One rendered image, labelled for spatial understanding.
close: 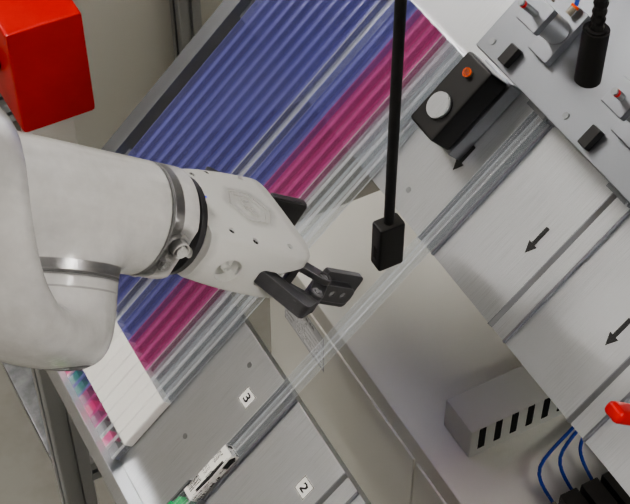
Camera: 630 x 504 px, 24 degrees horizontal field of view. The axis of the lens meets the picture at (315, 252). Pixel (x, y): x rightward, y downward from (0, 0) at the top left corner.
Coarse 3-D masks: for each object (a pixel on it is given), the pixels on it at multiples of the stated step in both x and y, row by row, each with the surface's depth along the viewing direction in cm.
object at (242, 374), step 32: (224, 352) 136; (256, 352) 133; (192, 384) 137; (224, 384) 134; (256, 384) 132; (160, 416) 138; (192, 416) 136; (224, 416) 133; (288, 416) 129; (160, 448) 137; (192, 448) 135; (256, 448) 130; (288, 448) 128; (320, 448) 126; (160, 480) 136; (224, 480) 131; (256, 480) 129; (288, 480) 127; (320, 480) 125; (352, 480) 123
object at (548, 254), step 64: (448, 0) 130; (512, 0) 126; (512, 128) 123; (384, 192) 129; (448, 192) 125; (512, 192) 121; (576, 192) 117; (448, 256) 123; (512, 256) 119; (576, 256) 116; (512, 320) 118; (576, 320) 114; (576, 384) 113
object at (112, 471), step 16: (64, 384) 144; (64, 400) 144; (80, 416) 142; (80, 432) 141; (96, 432) 141; (96, 448) 139; (96, 464) 139; (112, 464) 138; (112, 480) 137; (128, 480) 138; (128, 496) 136
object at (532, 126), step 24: (528, 120) 120; (504, 144) 121; (528, 144) 121; (480, 168) 122; (504, 168) 122; (480, 192) 122; (456, 216) 123; (432, 240) 123; (408, 264) 124; (384, 288) 125; (360, 312) 126; (336, 336) 127; (312, 360) 128; (288, 384) 128; (264, 408) 129; (240, 432) 130
